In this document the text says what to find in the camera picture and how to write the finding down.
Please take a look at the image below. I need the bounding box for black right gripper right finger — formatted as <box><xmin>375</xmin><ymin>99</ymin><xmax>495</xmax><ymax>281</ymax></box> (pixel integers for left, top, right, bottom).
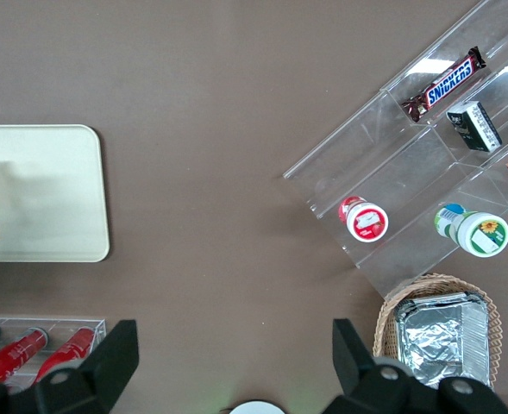
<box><xmin>322</xmin><ymin>318</ymin><xmax>508</xmax><ymax>414</ymax></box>

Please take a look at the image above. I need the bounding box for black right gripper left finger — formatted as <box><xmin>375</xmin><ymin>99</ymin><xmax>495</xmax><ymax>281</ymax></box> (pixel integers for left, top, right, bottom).
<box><xmin>0</xmin><ymin>319</ymin><xmax>141</xmax><ymax>414</ymax></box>

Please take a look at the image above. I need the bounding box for woven wicker basket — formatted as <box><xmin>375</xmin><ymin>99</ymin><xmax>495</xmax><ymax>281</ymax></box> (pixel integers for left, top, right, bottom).
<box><xmin>373</xmin><ymin>273</ymin><xmax>504</xmax><ymax>392</ymax></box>

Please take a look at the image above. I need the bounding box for cream rectangular plastic tray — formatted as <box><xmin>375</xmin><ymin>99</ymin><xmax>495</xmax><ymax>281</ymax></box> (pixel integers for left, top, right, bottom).
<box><xmin>0</xmin><ymin>124</ymin><xmax>110</xmax><ymax>263</ymax></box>

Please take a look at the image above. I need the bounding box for red drink bottle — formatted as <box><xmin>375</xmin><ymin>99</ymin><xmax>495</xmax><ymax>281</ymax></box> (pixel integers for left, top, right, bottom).
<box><xmin>0</xmin><ymin>327</ymin><xmax>50</xmax><ymax>386</ymax></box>
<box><xmin>33</xmin><ymin>327</ymin><xmax>97</xmax><ymax>385</ymax></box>

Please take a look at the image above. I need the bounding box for clear acrylic bottle box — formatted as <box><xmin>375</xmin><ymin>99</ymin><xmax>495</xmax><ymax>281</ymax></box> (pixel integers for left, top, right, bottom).
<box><xmin>0</xmin><ymin>317</ymin><xmax>108</xmax><ymax>392</ymax></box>

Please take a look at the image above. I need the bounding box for aluminium foil food container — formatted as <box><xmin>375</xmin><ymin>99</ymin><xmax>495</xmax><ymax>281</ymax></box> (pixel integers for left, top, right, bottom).
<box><xmin>392</xmin><ymin>292</ymin><xmax>494</xmax><ymax>390</ymax></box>

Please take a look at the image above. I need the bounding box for white round disc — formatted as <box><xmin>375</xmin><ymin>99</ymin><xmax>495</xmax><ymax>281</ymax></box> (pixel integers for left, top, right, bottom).
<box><xmin>229</xmin><ymin>399</ymin><xmax>286</xmax><ymax>414</ymax></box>

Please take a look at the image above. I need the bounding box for red lidded yogurt cup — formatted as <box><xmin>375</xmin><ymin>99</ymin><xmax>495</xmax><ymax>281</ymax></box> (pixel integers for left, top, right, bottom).
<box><xmin>338</xmin><ymin>195</ymin><xmax>390</xmax><ymax>243</ymax></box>

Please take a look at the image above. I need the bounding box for green lidded yogurt cup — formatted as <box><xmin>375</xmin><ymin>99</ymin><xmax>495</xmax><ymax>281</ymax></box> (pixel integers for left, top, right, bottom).
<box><xmin>434</xmin><ymin>203</ymin><xmax>508</xmax><ymax>259</ymax></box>

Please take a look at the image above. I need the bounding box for clear acrylic stepped display rack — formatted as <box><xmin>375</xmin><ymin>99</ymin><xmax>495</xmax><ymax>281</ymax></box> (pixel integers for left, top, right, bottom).
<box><xmin>282</xmin><ymin>0</ymin><xmax>508</xmax><ymax>300</ymax></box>

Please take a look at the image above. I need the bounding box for small black carton box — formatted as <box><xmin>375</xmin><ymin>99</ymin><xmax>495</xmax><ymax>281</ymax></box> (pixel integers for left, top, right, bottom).
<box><xmin>446</xmin><ymin>100</ymin><xmax>504</xmax><ymax>154</ymax></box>

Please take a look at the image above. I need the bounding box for Snickers chocolate bar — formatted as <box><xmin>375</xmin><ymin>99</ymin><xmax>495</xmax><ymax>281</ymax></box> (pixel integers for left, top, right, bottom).
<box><xmin>400</xmin><ymin>46</ymin><xmax>487</xmax><ymax>124</ymax></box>

